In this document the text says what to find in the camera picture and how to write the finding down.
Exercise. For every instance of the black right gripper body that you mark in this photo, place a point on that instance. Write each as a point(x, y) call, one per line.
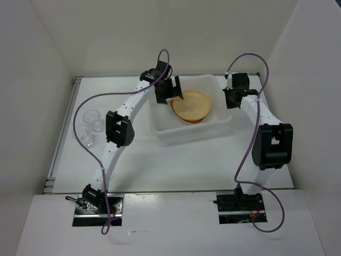
point(228, 93)

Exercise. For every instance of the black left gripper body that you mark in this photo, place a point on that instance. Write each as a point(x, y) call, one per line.
point(167, 90)

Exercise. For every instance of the woven bamboo triangular tray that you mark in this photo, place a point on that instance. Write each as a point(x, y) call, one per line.
point(191, 122)

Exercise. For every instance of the translucent white plastic bin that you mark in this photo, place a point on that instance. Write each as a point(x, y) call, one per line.
point(201, 114)

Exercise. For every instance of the clear glass cup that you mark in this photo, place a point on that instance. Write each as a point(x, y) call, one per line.
point(84, 135)
point(93, 119)

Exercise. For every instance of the clear glass cup front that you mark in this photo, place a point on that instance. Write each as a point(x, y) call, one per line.
point(84, 135)

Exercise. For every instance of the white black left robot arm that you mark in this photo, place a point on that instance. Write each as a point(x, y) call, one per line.
point(119, 130)

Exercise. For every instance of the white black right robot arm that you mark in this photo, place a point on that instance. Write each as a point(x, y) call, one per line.
point(272, 141)

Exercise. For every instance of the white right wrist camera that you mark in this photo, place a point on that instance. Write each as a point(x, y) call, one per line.
point(229, 74)

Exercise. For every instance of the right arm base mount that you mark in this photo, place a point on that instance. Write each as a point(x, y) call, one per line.
point(235, 209)

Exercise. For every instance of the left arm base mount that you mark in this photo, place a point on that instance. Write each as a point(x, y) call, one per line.
point(87, 215)

